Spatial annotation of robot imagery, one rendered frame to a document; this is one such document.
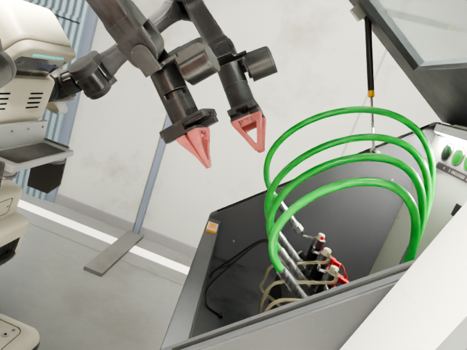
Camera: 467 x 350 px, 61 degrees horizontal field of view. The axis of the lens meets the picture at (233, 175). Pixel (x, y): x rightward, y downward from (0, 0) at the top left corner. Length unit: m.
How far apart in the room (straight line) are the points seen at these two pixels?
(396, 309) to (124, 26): 0.60
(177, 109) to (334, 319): 0.44
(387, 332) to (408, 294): 0.06
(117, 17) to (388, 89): 2.21
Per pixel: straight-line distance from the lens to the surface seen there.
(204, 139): 0.77
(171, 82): 0.75
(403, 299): 0.57
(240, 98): 0.86
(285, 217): 0.64
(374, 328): 0.59
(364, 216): 1.27
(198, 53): 0.73
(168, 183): 2.92
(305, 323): 0.61
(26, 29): 1.02
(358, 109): 0.87
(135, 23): 0.73
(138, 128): 2.94
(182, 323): 0.76
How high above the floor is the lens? 1.40
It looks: 14 degrees down
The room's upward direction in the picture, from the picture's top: 19 degrees clockwise
